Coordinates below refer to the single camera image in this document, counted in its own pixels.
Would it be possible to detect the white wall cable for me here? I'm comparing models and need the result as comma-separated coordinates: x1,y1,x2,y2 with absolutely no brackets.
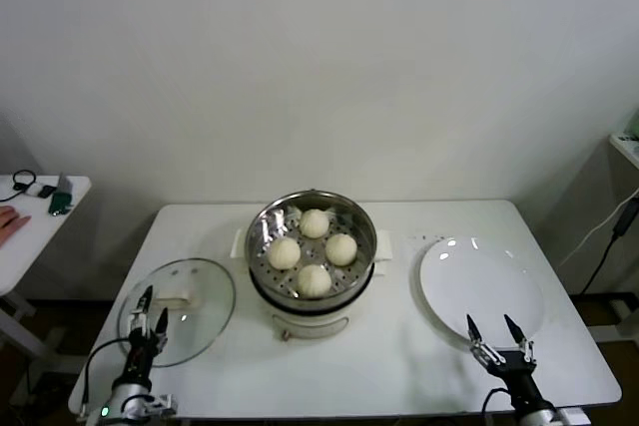
556,196,639,267

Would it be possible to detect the black cable with adapter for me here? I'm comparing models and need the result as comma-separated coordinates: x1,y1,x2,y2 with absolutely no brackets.
581,206,639,295

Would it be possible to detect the white electric pot base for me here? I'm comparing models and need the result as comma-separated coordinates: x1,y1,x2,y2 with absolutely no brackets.
248,255,376,342

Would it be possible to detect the white side table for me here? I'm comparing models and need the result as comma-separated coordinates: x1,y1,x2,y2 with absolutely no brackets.
0,174,94,372

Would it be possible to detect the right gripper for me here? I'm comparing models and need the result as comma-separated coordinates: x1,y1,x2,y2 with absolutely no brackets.
465,313,545,412

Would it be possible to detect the perforated steel steamer basket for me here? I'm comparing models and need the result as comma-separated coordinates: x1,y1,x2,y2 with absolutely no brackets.
231,190,395,302

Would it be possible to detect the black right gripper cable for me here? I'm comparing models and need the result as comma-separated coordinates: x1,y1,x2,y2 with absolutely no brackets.
481,386,515,420

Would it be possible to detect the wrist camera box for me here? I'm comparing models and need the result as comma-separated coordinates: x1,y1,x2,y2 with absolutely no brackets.
553,405,593,426
144,393,180,417

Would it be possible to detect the white shelf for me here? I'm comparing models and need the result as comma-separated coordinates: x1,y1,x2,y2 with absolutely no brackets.
607,132,639,171

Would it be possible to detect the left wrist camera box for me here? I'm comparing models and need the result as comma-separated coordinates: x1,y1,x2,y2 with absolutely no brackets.
144,393,180,417

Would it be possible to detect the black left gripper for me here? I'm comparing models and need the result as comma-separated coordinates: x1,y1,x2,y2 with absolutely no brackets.
124,284,170,387

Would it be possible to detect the grey metal stand base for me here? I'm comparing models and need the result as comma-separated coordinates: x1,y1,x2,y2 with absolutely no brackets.
611,295,639,342

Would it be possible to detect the white round plate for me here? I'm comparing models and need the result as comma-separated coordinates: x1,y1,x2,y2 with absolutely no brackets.
411,235,546,350

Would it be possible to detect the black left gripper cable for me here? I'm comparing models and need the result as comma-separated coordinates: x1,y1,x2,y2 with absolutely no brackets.
79,336,132,420

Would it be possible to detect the green and grey tool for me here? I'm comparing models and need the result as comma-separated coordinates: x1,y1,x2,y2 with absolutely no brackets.
47,171,76,216

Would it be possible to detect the round glass pot lid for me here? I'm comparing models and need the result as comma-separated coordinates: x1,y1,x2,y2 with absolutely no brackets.
117,256,238,367

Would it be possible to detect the person's bare hand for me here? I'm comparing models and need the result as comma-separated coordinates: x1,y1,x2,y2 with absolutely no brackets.
0,205,32,250

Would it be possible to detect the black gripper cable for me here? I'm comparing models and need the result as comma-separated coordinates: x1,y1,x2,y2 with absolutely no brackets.
481,386,515,420
79,336,132,420

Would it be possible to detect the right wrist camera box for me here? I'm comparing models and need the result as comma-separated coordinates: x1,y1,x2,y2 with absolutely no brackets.
553,405,593,426

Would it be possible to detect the black looped cable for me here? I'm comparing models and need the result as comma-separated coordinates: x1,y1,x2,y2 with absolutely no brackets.
0,169,39,201

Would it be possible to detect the white steamed baozi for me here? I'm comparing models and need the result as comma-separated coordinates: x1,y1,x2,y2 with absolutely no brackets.
324,232,358,266
268,237,303,271
297,263,332,298
299,209,329,239

